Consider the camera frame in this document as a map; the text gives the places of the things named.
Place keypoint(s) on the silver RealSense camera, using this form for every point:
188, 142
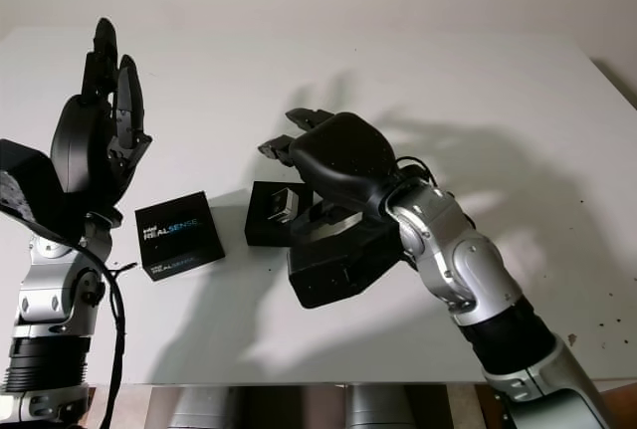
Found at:
283, 205

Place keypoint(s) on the black camera box base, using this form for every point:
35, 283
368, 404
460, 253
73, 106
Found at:
261, 230

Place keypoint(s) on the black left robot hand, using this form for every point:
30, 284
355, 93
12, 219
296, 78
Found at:
79, 150

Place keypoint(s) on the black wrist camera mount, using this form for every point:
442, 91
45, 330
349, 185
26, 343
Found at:
25, 185
338, 275

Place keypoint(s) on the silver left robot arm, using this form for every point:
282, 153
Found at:
55, 289

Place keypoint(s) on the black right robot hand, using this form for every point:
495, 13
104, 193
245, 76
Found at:
343, 160

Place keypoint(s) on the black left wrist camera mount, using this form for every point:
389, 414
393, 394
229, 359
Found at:
25, 185

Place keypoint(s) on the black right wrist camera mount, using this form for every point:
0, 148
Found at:
338, 275

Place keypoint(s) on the black RealSense box lid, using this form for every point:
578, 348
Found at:
179, 235

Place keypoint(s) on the silver right robot thigh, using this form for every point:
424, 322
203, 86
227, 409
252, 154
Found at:
380, 409

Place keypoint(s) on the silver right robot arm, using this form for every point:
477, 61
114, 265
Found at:
478, 270

